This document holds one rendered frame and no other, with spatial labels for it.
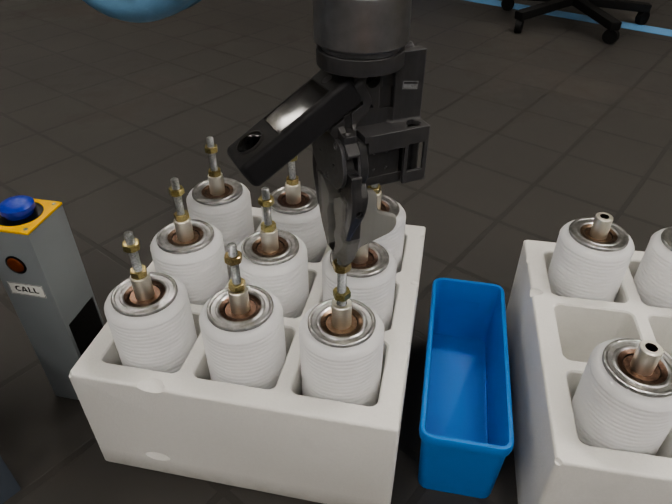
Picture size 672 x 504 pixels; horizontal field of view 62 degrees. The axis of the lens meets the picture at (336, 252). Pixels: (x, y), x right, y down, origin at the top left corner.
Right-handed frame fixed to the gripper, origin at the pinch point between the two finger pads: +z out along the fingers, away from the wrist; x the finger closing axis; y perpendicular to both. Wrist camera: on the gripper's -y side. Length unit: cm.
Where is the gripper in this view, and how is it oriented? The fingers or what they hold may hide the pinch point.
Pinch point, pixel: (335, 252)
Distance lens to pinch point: 56.1
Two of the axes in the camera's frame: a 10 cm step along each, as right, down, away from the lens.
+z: 0.0, 8.0, 6.1
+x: -3.9, -5.6, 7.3
